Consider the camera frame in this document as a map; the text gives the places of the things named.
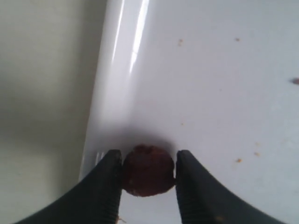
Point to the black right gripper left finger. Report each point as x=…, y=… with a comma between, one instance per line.
x=94, y=200

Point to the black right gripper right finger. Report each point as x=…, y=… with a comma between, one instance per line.
x=204, y=200

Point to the white rectangular plastic tray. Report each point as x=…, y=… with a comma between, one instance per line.
x=210, y=76

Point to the dark red round fruit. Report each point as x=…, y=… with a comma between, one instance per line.
x=148, y=171

